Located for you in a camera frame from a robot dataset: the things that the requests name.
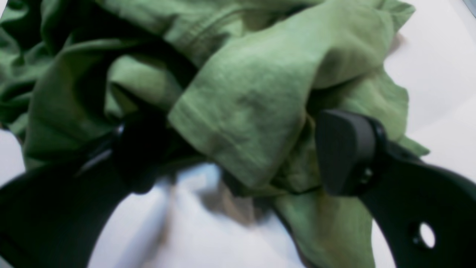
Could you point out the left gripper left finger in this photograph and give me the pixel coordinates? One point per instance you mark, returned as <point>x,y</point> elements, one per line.
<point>52,217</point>

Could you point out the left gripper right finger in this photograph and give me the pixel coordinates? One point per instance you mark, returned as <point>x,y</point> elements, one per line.
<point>427,214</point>

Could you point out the olive green t-shirt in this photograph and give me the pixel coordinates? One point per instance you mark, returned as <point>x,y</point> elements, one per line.
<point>239,81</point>

